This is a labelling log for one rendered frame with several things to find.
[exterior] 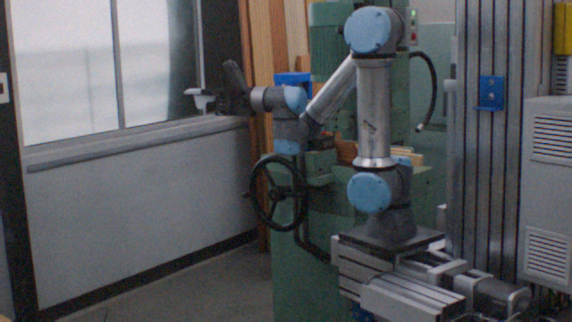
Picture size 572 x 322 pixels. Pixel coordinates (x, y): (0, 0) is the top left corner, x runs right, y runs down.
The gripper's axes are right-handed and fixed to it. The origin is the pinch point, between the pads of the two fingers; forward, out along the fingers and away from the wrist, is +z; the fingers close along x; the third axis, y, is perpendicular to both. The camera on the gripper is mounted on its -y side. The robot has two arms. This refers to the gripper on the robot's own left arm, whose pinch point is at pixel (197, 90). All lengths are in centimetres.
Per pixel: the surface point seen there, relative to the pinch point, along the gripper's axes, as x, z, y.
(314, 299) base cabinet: 72, -7, 81
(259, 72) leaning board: 190, 88, -16
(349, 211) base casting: 63, -25, 42
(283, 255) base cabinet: 74, 8, 65
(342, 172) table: 61, -22, 28
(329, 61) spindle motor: 68, -13, -14
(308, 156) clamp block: 53, -12, 22
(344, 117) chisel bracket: 81, -14, 8
